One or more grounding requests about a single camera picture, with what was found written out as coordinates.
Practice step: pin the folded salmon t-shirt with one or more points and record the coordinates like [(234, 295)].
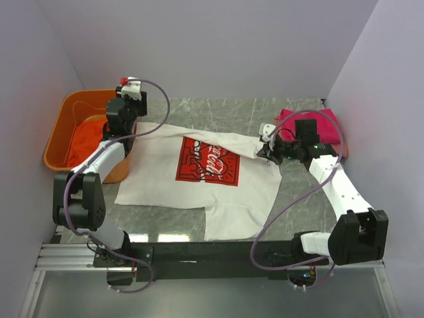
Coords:
[(344, 149)]

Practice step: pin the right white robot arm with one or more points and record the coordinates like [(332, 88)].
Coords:
[(360, 232)]

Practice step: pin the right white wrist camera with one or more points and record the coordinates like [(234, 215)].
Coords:
[(267, 134)]

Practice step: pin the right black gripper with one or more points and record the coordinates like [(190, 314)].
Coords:
[(273, 152)]

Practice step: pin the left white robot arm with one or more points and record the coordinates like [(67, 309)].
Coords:
[(78, 201)]

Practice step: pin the white printed t-shirt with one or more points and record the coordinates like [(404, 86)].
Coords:
[(184, 168)]

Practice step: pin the orange t-shirt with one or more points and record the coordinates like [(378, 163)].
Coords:
[(85, 141)]

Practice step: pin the orange plastic laundry basket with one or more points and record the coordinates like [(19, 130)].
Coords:
[(79, 107)]

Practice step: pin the folded magenta t-shirt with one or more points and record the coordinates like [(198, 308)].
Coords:
[(313, 115)]

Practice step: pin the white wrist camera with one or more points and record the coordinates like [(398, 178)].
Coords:
[(130, 87), (267, 134)]

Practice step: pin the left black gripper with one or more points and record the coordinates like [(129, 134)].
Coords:
[(133, 104)]

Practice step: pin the aluminium frame rail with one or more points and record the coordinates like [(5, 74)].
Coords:
[(72, 287)]

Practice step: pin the black base crossbar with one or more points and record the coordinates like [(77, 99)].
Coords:
[(204, 260)]

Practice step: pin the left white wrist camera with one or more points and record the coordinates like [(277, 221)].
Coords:
[(130, 87)]

